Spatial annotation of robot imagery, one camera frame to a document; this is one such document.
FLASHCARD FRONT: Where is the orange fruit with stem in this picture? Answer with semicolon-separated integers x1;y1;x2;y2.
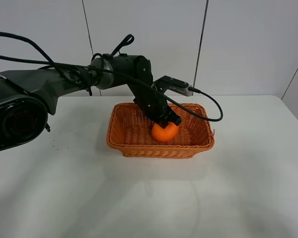
151;122;179;142

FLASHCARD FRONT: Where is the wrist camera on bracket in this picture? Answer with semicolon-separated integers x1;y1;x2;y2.
153;75;193;97

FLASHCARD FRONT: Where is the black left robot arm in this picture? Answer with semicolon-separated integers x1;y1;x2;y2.
0;54;172;151

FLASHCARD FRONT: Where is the black camera cable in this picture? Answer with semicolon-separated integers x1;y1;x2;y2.
0;31;224;122

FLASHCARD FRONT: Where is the orange woven wicker basket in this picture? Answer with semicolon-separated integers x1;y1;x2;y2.
106;103;215;159

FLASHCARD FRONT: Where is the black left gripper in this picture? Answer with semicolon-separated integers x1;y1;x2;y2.
129;82;182;129

